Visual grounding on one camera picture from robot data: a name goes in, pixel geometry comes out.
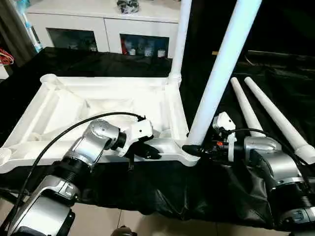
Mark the white plastic table leg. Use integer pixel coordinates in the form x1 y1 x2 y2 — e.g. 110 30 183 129
230 76 266 138
169 0 193 86
244 76 315 166
186 0 263 148

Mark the white plastic table top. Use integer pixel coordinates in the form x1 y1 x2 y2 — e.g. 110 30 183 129
0 73 201 174

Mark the black glossy mat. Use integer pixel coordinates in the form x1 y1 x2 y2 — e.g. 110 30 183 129
0 46 315 231

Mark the dark robot foot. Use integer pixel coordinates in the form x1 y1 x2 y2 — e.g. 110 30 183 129
112 225 138 236

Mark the white cabinet with glass doors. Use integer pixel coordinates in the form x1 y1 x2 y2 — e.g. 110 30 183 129
26 0 181 59

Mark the red patterned cloth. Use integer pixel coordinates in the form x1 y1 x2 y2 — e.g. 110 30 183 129
0 47 15 66

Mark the blue and clear plastic wrap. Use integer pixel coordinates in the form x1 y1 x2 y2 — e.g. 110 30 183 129
20 6 43 53

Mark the grey curtain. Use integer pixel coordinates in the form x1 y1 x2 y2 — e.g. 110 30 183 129
0 0 34 67

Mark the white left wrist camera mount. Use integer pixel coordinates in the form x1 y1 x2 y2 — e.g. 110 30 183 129
118 114 155 158

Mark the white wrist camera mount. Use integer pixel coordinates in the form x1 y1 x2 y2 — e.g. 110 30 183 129
212 112 237 163
118 114 155 158

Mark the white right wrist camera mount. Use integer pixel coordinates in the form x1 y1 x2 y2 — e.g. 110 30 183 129
212 112 237 163

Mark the black left wrist camera cable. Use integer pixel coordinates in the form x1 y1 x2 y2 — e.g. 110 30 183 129
0 112 146 236

